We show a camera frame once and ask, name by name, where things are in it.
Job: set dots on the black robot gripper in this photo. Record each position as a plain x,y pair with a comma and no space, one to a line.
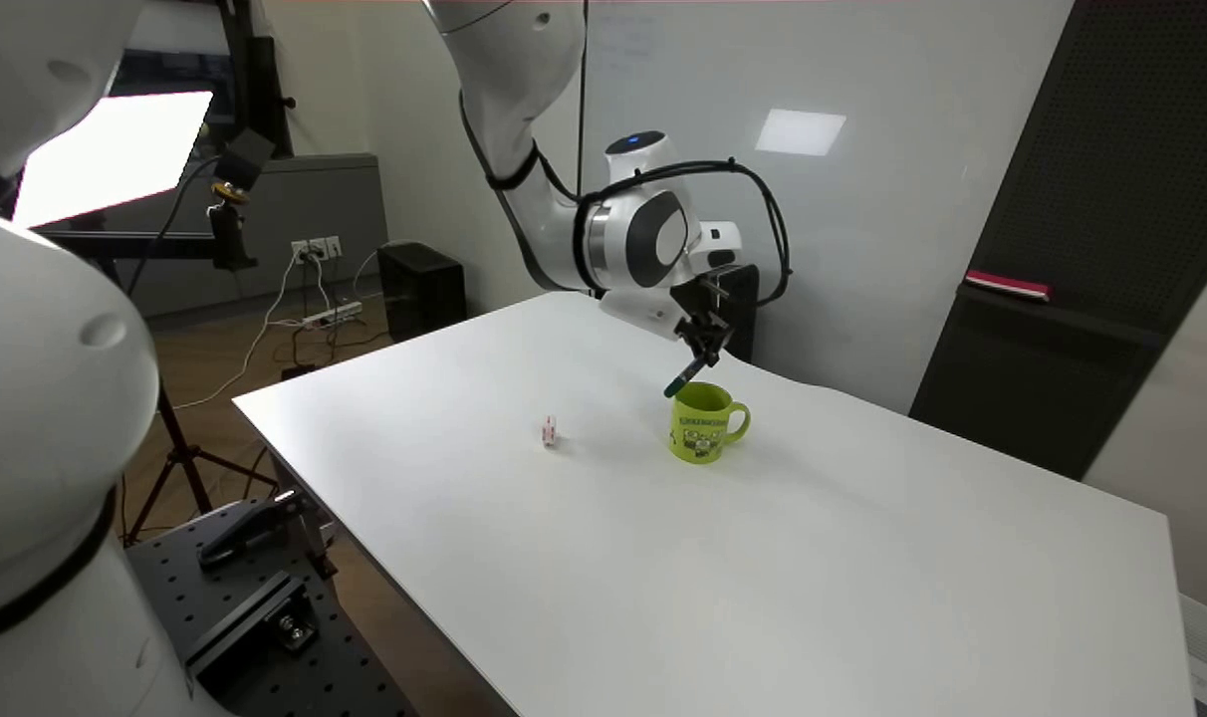
704,302

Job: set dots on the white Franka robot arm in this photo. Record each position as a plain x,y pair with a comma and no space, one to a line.
30,439

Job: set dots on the large black box unit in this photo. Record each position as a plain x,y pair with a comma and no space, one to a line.
745,310

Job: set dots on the lime green mug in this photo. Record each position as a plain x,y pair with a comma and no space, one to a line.
704,422

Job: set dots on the small white tape roll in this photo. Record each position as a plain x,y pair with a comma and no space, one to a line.
549,432

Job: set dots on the small black box unit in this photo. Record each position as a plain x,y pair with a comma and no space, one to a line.
425,282

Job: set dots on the pink item on cabinet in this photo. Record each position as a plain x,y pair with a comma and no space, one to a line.
1004,282

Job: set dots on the white power strip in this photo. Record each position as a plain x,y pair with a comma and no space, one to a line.
333,314

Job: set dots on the dark tall cabinet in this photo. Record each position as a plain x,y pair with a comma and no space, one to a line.
1079,264

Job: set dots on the black perforated breadboard base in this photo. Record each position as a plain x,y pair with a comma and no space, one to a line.
337,662

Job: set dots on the black tripod stand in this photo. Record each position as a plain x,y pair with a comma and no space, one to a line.
183,460

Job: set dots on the bright studio light panel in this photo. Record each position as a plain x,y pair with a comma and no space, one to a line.
127,154

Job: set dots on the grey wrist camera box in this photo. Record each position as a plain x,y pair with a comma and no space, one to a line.
717,245

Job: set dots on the white wall power outlet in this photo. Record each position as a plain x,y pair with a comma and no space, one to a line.
317,248

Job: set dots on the grey wall panel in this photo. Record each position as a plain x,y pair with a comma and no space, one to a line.
322,201

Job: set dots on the black camera on stand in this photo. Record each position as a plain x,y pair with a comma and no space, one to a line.
236,179

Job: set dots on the black mounting bracket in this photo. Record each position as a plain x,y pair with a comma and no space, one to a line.
263,621

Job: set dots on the black metal frame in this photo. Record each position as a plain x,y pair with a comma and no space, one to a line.
257,63

